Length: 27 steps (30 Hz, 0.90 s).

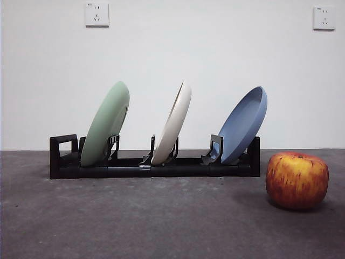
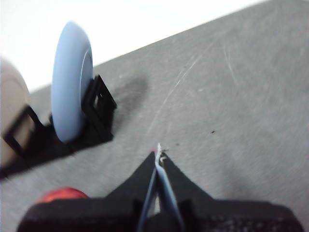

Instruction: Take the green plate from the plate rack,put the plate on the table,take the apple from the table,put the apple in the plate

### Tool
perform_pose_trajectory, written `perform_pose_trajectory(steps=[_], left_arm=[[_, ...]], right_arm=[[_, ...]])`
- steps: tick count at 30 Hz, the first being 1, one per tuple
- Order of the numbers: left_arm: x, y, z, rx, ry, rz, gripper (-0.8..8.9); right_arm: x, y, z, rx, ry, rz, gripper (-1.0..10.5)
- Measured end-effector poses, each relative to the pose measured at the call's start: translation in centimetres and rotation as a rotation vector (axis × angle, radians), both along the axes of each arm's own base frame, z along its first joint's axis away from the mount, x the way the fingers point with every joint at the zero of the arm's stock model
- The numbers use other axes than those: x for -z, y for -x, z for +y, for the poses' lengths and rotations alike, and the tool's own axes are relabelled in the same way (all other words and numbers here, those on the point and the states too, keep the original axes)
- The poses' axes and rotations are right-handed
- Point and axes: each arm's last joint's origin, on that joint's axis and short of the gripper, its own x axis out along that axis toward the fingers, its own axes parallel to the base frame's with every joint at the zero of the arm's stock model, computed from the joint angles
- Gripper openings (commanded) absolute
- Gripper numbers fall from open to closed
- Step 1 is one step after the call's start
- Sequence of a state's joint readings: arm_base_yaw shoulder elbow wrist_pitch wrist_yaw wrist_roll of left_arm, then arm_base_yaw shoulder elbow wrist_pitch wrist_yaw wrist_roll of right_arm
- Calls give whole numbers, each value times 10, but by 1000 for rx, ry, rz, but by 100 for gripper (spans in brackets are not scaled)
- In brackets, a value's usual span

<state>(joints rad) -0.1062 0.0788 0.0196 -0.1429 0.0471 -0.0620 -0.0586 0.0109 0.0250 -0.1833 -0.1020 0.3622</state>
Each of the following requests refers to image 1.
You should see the cream white round plate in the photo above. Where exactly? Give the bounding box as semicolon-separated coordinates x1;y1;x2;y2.
150;81;192;166

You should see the black plate rack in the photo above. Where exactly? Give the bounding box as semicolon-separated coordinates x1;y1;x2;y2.
49;134;261;180

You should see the white wall socket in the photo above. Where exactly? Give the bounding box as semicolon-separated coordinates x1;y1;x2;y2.
85;2;110;27
313;5;336;31

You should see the red yellow apple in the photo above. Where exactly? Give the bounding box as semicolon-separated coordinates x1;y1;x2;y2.
265;152;330;211

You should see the blue round plate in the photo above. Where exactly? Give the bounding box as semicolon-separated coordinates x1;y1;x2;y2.
217;86;268;165

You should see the green round plate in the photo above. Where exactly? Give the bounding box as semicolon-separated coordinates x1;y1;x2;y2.
80;81;130;167

